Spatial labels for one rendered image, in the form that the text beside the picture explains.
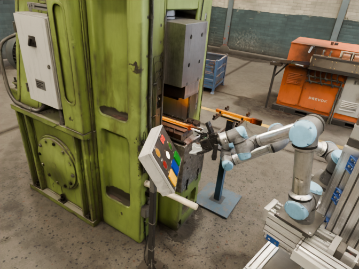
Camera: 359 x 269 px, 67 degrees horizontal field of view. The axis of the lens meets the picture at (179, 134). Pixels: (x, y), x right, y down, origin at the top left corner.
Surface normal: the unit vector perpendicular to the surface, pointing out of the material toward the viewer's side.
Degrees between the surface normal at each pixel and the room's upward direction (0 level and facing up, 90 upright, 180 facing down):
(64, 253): 0
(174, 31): 90
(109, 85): 89
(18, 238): 0
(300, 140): 83
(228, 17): 90
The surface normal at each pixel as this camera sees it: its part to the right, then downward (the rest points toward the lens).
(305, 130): -0.69, 0.22
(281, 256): 0.07, -0.87
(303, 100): -0.51, 0.38
